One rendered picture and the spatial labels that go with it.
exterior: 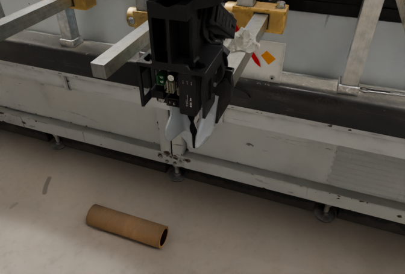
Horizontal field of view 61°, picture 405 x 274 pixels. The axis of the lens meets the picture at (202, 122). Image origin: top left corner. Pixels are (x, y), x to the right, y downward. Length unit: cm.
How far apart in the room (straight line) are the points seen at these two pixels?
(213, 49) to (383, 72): 76
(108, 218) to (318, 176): 78
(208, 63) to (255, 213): 115
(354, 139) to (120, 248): 88
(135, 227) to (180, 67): 104
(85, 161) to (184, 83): 142
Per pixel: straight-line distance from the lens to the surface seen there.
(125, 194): 153
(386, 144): 96
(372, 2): 77
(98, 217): 138
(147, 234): 130
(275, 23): 78
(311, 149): 127
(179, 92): 34
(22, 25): 87
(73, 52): 105
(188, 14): 31
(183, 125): 44
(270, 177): 135
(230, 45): 61
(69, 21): 104
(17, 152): 190
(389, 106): 85
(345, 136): 95
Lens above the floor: 112
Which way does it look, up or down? 37 degrees down
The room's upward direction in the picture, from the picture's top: straight up
